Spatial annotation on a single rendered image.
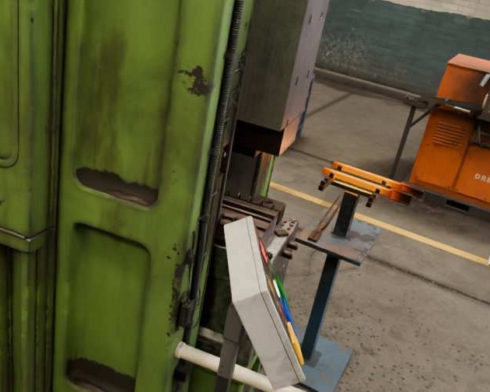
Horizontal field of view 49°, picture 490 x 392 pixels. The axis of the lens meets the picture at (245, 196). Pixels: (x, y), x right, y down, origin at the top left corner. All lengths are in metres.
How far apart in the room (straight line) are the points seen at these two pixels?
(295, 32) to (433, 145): 3.77
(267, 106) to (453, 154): 3.74
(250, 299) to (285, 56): 0.72
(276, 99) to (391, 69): 7.78
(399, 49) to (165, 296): 7.98
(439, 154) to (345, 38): 4.64
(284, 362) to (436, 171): 4.14
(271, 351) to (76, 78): 0.88
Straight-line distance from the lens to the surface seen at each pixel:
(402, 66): 9.29
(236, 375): 1.78
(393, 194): 2.37
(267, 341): 1.23
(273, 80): 1.58
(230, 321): 1.40
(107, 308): 1.88
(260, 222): 1.87
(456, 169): 5.24
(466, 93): 5.11
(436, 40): 9.18
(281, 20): 1.56
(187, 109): 1.41
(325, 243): 2.37
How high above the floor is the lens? 1.84
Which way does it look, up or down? 25 degrees down
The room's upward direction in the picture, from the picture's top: 11 degrees clockwise
